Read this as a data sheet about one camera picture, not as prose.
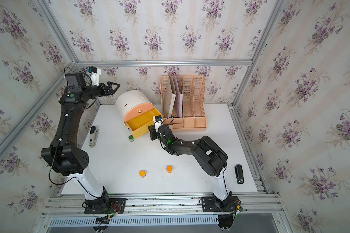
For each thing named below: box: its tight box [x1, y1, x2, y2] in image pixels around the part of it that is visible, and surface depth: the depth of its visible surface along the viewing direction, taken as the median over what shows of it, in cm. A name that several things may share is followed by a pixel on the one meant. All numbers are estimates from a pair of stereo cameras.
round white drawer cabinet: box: [115, 89, 163, 139], surface depth 93 cm
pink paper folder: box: [173, 73, 184, 118], surface depth 92 cm
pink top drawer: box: [124, 102, 155, 122], surface depth 88 cm
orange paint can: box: [166, 165, 173, 174], surface depth 86 cm
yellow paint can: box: [139, 169, 147, 179], surface depth 84 cm
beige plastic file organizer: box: [160, 74, 207, 133], surface depth 109 cm
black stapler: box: [234, 164, 245, 184], surface depth 83 cm
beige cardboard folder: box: [163, 74, 177, 118], surface depth 95 cm
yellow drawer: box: [124, 107, 163, 139], surface depth 92 cm
